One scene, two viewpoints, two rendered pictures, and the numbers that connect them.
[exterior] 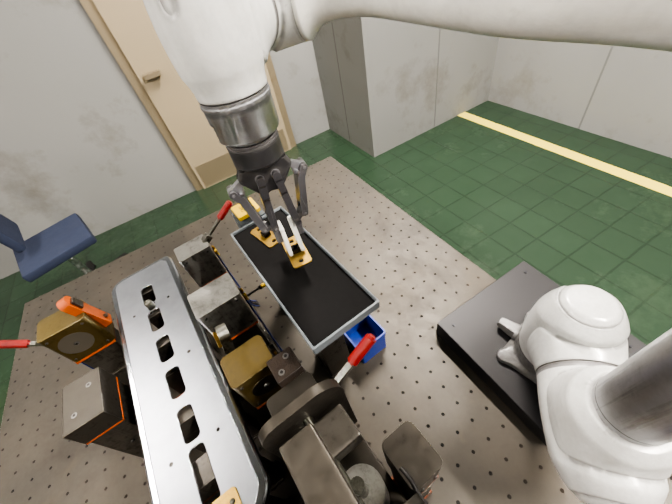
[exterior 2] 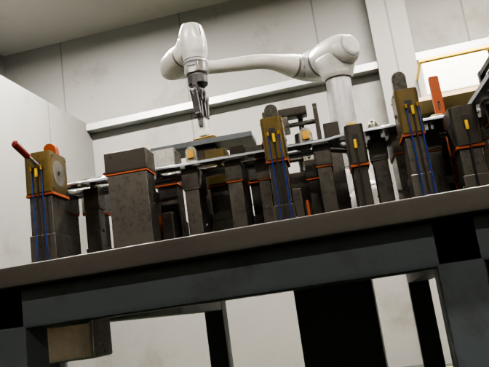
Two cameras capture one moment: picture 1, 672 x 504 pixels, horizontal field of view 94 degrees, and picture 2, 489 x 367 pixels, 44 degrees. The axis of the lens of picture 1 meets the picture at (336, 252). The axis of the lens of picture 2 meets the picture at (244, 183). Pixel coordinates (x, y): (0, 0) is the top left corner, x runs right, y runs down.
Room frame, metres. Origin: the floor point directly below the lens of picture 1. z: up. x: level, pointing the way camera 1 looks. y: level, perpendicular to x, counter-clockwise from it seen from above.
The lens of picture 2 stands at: (-0.80, 1.82, 0.55)
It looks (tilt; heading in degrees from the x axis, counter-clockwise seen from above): 12 degrees up; 302
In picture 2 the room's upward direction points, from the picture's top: 8 degrees counter-clockwise
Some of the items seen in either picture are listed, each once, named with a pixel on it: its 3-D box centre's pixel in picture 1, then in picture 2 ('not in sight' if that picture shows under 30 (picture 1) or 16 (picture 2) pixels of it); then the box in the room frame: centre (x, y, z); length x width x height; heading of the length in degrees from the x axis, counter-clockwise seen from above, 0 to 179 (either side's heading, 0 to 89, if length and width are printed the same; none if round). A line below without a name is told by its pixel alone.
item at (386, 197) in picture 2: not in sight; (385, 188); (-0.23, 0.16, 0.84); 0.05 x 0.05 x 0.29; 25
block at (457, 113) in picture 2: not in sight; (471, 162); (-0.49, 0.26, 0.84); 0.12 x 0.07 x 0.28; 115
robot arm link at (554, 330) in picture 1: (572, 330); not in sight; (0.25, -0.45, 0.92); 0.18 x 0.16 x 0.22; 156
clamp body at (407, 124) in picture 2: not in sight; (417, 157); (-0.38, 0.33, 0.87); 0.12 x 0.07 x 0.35; 115
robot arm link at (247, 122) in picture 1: (242, 114); (196, 69); (0.43, 0.07, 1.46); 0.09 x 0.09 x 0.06
